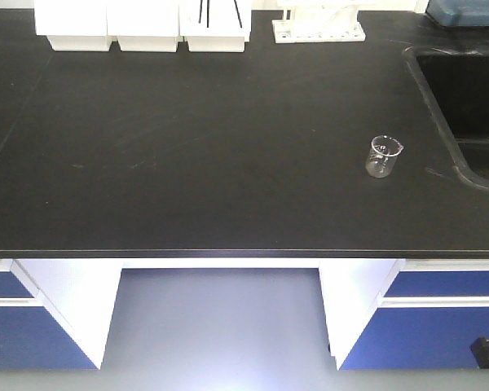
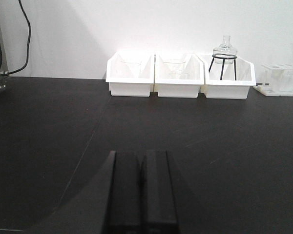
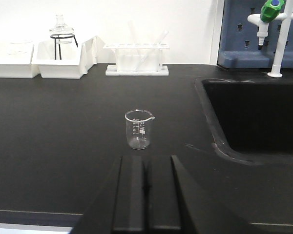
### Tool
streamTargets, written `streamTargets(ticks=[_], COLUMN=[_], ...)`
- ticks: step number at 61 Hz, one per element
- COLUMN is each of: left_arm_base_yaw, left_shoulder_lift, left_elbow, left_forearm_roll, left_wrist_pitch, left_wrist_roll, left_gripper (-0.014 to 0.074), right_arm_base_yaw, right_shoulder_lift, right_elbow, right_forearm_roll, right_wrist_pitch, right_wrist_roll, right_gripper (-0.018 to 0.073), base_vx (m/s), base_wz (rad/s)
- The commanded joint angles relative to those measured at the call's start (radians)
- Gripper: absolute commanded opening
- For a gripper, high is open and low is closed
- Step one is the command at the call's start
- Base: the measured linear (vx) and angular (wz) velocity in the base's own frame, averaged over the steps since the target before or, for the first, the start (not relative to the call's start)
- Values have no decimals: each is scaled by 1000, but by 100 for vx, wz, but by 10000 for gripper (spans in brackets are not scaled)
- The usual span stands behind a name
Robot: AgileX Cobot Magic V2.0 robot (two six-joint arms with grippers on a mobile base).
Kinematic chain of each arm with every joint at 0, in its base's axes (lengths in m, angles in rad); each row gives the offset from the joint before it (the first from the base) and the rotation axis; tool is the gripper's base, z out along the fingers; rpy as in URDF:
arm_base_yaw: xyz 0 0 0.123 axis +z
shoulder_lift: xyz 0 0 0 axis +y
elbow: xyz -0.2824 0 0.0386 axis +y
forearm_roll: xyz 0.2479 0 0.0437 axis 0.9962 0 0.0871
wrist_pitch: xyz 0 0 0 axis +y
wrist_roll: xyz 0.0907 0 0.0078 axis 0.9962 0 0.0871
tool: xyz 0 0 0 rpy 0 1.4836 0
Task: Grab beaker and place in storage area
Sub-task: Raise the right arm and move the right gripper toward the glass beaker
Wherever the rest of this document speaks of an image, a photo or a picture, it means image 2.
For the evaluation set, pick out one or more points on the right white storage bin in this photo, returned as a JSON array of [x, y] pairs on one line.
[[227, 88]]

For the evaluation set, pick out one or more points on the black wire tripod stand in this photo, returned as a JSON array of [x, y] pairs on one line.
[[224, 58]]

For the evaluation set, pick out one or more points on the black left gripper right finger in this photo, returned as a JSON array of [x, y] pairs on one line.
[[158, 208]]

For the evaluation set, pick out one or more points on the white test tube rack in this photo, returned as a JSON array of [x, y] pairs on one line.
[[276, 81]]

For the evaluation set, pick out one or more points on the white storage bin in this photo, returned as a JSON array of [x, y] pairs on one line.
[[227, 88], [131, 74], [178, 86]]

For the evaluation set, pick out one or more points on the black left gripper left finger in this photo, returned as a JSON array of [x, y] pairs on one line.
[[123, 214]]

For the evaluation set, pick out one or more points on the clear glass flask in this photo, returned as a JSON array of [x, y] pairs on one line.
[[225, 50]]

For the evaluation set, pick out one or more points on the middle white storage bin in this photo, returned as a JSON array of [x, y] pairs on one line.
[[178, 86]]

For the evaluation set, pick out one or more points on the left white storage bin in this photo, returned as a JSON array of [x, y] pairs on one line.
[[131, 74]]

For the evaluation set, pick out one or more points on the clear beaker in middle bin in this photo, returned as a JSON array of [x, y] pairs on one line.
[[176, 67]]

